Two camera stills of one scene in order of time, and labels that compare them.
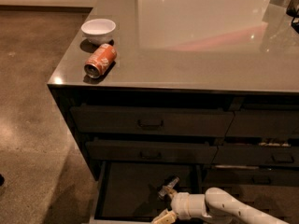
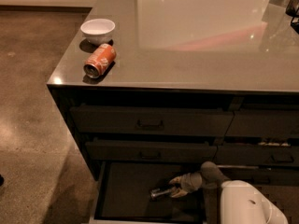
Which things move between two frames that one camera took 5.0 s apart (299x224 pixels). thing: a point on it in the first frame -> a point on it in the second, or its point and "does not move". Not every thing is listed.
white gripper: [179, 204] -> [191, 183]
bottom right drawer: [219, 177] does not move
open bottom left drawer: [128, 191] does not move
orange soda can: [99, 61] does not move
